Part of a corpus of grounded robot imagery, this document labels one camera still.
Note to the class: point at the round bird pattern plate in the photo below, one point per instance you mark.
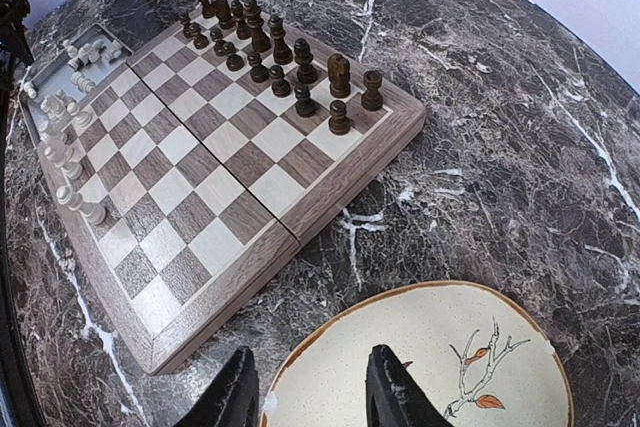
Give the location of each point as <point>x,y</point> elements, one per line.
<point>478,356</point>

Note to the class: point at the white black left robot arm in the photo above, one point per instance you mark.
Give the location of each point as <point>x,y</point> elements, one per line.
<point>14,46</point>

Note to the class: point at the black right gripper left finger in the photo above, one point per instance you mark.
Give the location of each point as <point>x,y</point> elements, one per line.
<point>232,398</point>

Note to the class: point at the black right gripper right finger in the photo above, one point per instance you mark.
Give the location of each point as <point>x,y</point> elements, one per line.
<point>392,396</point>

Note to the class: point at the white chess bishop piece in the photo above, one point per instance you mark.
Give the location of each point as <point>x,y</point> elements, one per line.
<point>82,117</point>

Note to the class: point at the dark chess pieces row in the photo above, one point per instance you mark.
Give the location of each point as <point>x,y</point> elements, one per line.
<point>245,78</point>

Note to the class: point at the white chess pieces in tray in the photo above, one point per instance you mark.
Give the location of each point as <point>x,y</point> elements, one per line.
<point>76,71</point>

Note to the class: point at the wooden chess board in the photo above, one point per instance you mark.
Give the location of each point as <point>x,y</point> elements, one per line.
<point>194,229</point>

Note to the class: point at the metal tray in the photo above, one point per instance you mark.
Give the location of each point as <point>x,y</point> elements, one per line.
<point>62,121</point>

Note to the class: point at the white chess pawn piece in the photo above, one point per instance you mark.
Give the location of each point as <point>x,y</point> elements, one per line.
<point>61,157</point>

